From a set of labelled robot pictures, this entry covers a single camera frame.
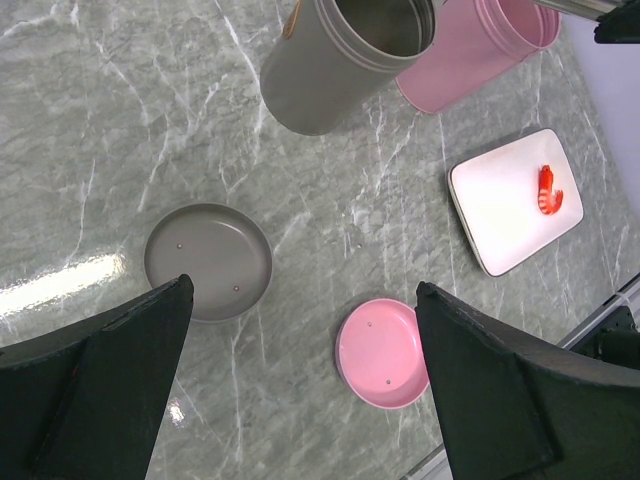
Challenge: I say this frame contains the aluminium right side rail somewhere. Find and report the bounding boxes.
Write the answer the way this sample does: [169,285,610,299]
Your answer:
[558,274,639,358]

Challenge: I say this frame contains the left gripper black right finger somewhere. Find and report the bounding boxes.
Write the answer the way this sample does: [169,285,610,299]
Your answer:
[416,283,639,479]

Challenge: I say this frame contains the grey cylindrical container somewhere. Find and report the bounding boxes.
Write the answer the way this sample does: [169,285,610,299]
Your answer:
[260,0,442,136]

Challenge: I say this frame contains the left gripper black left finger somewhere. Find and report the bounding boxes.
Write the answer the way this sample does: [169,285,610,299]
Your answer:
[1,275,194,479]

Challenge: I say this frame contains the grey round lid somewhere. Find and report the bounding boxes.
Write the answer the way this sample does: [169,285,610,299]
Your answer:
[143,203,273,323]

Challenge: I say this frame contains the white rectangular plate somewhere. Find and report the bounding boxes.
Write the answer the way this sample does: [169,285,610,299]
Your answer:
[447,128,584,277]

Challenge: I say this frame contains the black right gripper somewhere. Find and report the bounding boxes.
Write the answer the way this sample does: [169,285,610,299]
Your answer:
[594,0,640,44]

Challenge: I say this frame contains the pink cylindrical container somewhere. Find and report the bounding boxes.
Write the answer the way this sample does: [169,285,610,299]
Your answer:
[396,0,561,114]

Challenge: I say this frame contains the metal food tongs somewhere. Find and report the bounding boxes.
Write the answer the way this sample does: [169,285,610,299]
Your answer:
[533,0,628,21]

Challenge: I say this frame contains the red shrimp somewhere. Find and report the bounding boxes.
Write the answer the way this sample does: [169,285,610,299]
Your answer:
[538,165,564,215]

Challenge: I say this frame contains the pink round lid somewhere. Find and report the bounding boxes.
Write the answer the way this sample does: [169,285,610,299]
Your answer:
[335,298,430,410]

